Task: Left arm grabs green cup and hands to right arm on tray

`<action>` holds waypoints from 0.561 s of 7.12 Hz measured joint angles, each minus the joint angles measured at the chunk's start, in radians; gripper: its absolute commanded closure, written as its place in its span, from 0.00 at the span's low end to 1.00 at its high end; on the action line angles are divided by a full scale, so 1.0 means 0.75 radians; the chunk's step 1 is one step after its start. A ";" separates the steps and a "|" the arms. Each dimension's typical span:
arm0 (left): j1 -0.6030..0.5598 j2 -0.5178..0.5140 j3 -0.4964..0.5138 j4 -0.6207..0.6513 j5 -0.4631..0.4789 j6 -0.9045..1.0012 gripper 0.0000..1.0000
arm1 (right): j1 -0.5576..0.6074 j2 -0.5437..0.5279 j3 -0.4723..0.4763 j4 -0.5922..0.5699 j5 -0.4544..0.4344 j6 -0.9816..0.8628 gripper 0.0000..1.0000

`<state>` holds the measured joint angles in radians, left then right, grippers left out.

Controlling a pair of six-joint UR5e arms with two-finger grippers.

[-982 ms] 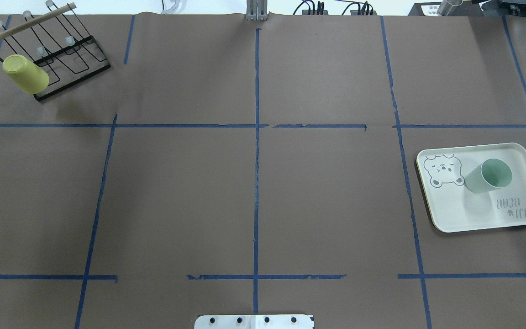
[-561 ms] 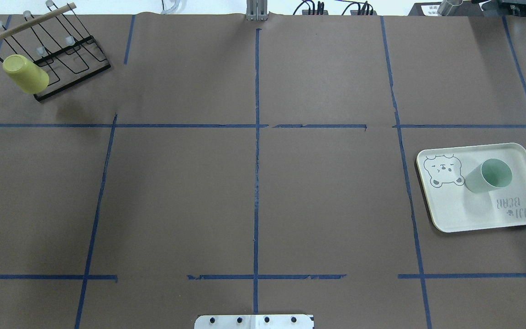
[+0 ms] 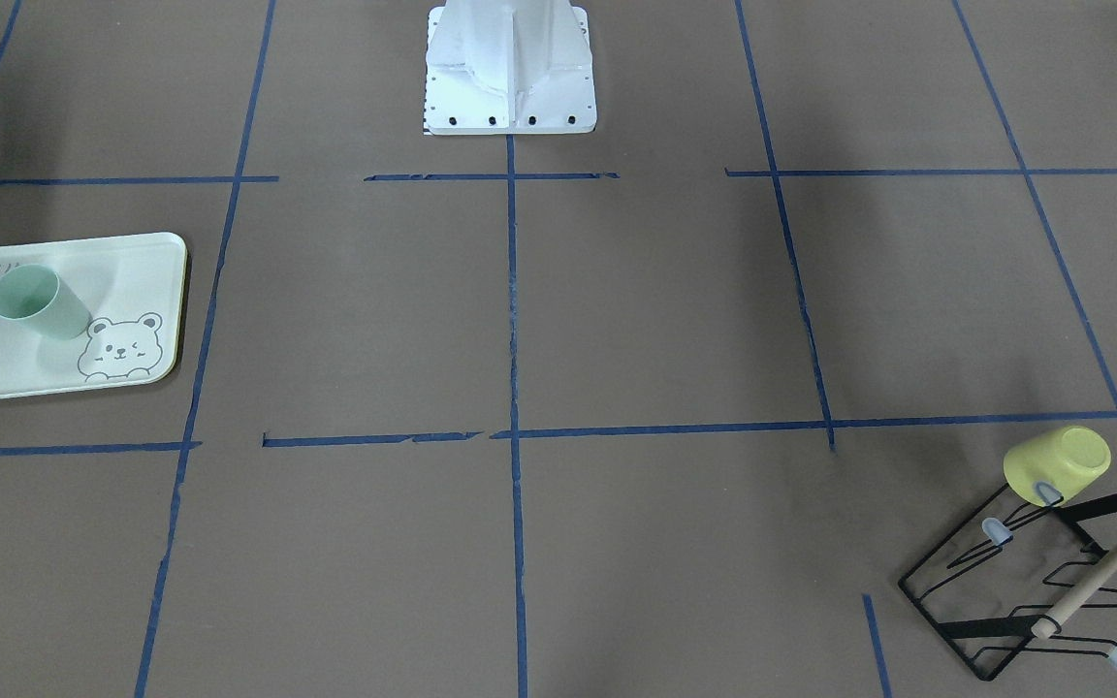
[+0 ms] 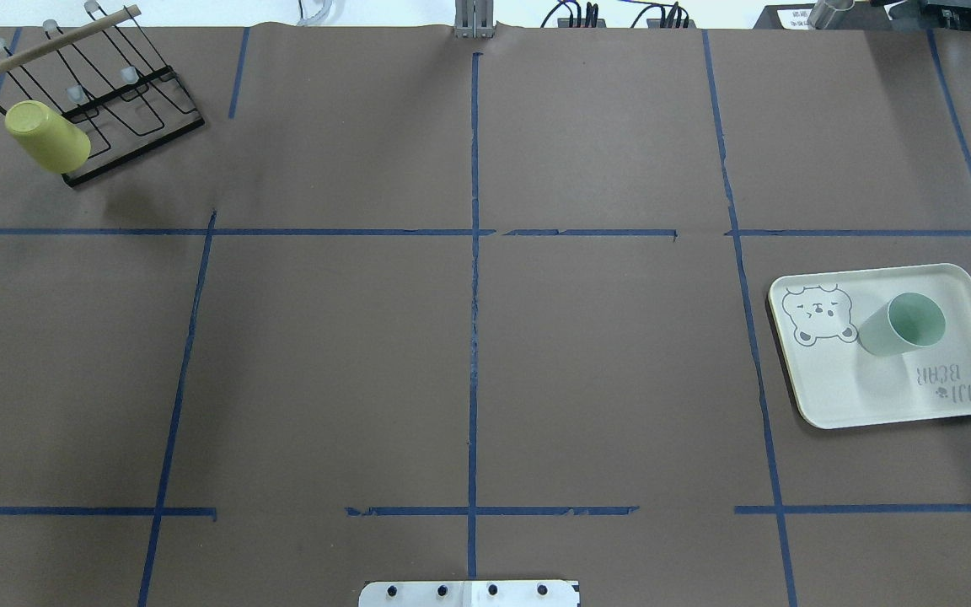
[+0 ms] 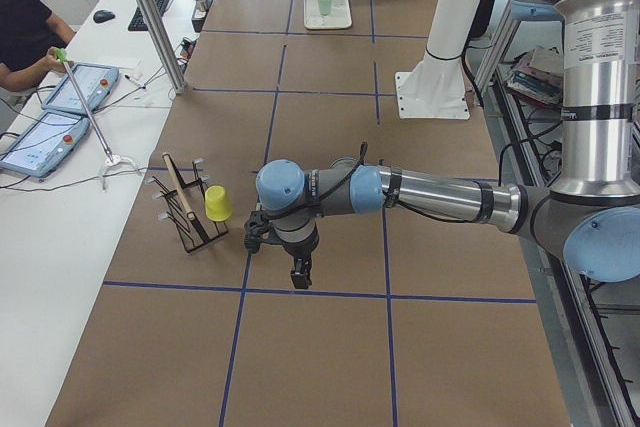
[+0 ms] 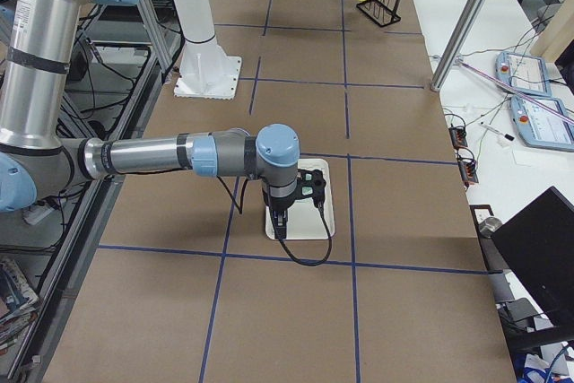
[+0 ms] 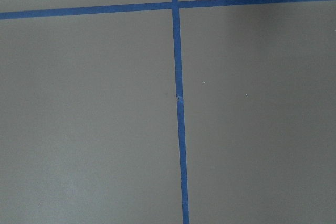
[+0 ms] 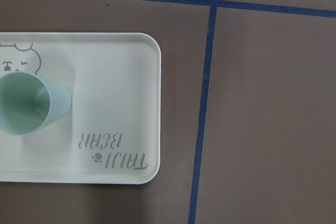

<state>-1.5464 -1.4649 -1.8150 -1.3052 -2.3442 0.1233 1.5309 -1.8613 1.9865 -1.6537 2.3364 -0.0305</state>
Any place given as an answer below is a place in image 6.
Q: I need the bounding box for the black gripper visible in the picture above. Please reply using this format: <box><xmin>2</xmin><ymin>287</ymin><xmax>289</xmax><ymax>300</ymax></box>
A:
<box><xmin>264</xmin><ymin>194</ymin><xmax>295</xmax><ymax>239</ymax></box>

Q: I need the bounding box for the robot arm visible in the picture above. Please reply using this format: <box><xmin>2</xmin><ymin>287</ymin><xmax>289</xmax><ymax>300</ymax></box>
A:
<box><xmin>1</xmin><ymin>0</ymin><xmax>300</xmax><ymax>239</ymax></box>

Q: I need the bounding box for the white bear tray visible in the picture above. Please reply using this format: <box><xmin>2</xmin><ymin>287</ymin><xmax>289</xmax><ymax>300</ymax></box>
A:
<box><xmin>261</xmin><ymin>159</ymin><xmax>335</xmax><ymax>242</ymax></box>

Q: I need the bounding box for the lower orange power strip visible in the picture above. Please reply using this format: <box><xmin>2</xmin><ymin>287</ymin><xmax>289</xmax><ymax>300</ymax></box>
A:
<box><xmin>457</xmin><ymin>158</ymin><xmax>479</xmax><ymax>187</ymax></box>

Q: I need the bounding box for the orange power strip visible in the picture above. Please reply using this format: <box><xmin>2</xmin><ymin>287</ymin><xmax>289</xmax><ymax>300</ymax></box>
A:
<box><xmin>448</xmin><ymin>126</ymin><xmax>467</xmax><ymax>150</ymax></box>
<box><xmin>457</xmin><ymin>158</ymin><xmax>479</xmax><ymax>187</ymax></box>

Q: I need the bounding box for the upper orange power strip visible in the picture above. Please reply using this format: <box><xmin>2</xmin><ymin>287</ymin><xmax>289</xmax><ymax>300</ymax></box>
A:
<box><xmin>448</xmin><ymin>126</ymin><xmax>467</xmax><ymax>150</ymax></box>

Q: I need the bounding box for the silver metal cylinder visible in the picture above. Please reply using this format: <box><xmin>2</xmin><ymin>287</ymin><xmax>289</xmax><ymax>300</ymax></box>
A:
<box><xmin>478</xmin><ymin>216</ymin><xmax>503</xmax><ymax>239</ymax></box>

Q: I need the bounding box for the black marker pen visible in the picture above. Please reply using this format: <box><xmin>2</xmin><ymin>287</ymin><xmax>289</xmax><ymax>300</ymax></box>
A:
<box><xmin>479</xmin><ymin>122</ymin><xmax>515</xmax><ymax>142</ymax></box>

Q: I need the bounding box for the pink rod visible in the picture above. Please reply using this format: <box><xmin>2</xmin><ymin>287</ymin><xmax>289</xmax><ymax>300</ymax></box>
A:
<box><xmin>457</xmin><ymin>61</ymin><xmax>574</xmax><ymax>126</ymax></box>

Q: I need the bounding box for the stack of magazines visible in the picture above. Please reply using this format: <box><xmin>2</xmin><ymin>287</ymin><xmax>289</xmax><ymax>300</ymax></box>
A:
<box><xmin>1</xmin><ymin>256</ymin><xmax>39</xmax><ymax>354</ymax></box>

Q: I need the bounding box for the lower teach pendant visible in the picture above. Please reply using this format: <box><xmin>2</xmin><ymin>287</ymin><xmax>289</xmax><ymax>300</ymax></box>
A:
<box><xmin>510</xmin><ymin>95</ymin><xmax>573</xmax><ymax>152</ymax></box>

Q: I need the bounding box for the teach pendant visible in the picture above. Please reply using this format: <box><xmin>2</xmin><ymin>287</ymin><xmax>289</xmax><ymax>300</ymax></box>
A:
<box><xmin>510</xmin><ymin>95</ymin><xmax>573</xmax><ymax>152</ymax></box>
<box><xmin>496</xmin><ymin>51</ymin><xmax>552</xmax><ymax>97</ymax></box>

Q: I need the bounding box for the upper teach pendant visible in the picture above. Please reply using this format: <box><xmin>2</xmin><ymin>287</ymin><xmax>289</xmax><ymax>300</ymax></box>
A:
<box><xmin>496</xmin><ymin>51</ymin><xmax>552</xmax><ymax>97</ymax></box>

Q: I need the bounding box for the black camera cable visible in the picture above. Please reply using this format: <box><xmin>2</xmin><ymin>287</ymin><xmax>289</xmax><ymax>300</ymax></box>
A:
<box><xmin>217</xmin><ymin>176</ymin><xmax>334</xmax><ymax>266</ymax></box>

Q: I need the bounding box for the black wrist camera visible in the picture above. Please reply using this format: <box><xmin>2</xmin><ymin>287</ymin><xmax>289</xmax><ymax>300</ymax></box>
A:
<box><xmin>295</xmin><ymin>169</ymin><xmax>326</xmax><ymax>208</ymax></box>

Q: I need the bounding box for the white camera pole base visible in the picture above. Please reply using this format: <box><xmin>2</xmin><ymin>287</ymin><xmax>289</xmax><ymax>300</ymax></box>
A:
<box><xmin>173</xmin><ymin>0</ymin><xmax>242</xmax><ymax>100</ymax></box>

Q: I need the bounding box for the aluminium frame post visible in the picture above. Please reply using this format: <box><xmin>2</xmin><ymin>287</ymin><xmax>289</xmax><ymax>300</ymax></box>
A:
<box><xmin>430</xmin><ymin>0</ymin><xmax>485</xmax><ymax>91</ymax></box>

